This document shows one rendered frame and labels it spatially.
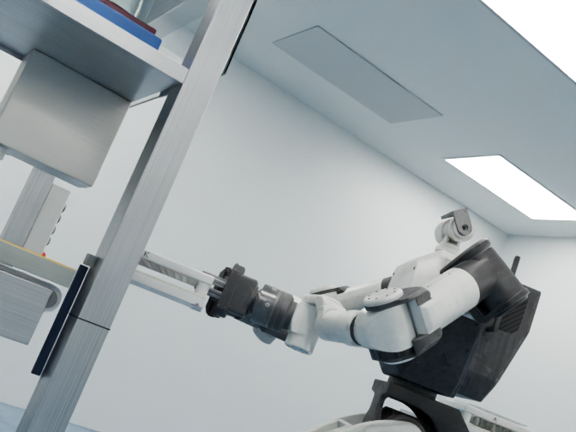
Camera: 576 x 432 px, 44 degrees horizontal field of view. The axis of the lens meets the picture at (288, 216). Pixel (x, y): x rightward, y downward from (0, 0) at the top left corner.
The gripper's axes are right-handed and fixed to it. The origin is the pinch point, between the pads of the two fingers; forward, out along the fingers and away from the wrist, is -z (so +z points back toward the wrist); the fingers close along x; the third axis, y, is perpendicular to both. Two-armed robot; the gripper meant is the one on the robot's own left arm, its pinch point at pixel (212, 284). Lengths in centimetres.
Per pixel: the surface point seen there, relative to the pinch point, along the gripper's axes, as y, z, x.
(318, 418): 461, 64, 35
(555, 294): 477, 221, -143
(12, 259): -41, -27, 12
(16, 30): -34, -48, -27
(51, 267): -37.2, -21.5, 10.7
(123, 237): -37.9, -12.0, 1.2
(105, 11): -36, -34, -37
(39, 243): 48, -58, 5
